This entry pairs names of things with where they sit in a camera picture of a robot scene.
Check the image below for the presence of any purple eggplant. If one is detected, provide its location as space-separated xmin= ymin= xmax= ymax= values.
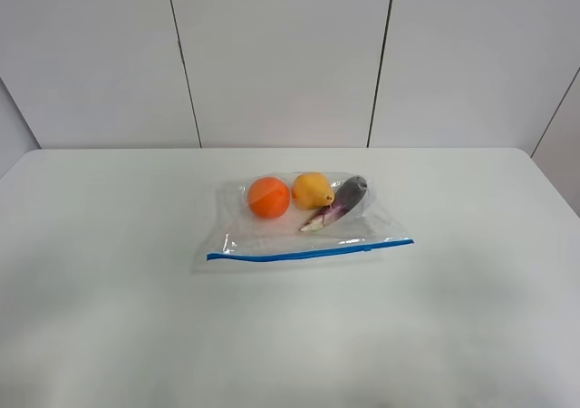
xmin=299 ymin=176 xmax=368 ymax=232

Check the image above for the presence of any yellow pear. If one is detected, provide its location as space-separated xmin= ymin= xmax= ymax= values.
xmin=291 ymin=172 xmax=334 ymax=210

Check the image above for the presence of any clear zip bag blue strip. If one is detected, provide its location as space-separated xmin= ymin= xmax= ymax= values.
xmin=200 ymin=172 xmax=413 ymax=263

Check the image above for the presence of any orange fruit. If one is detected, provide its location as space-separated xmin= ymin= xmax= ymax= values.
xmin=246 ymin=177 xmax=291 ymax=219

